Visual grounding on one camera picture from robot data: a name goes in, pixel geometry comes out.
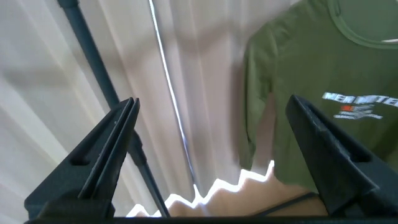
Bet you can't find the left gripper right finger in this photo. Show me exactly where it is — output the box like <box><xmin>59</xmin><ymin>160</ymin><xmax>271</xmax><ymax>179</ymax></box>
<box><xmin>285</xmin><ymin>95</ymin><xmax>398</xmax><ymax>217</ymax></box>

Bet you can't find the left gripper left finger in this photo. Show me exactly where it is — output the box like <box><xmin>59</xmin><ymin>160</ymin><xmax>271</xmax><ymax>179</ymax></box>
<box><xmin>24</xmin><ymin>96</ymin><xmax>141</xmax><ymax>218</ymax></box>

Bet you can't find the green shirt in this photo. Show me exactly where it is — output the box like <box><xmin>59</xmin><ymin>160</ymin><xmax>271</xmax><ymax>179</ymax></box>
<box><xmin>238</xmin><ymin>0</ymin><xmax>398</xmax><ymax>194</ymax></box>

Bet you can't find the black clothes rack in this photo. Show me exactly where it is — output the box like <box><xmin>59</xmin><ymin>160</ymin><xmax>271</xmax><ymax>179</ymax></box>
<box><xmin>57</xmin><ymin>0</ymin><xmax>318</xmax><ymax>218</ymax></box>

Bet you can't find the beige curtain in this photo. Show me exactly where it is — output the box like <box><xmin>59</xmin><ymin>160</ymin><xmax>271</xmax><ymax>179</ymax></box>
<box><xmin>0</xmin><ymin>0</ymin><xmax>299</xmax><ymax>218</ymax></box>

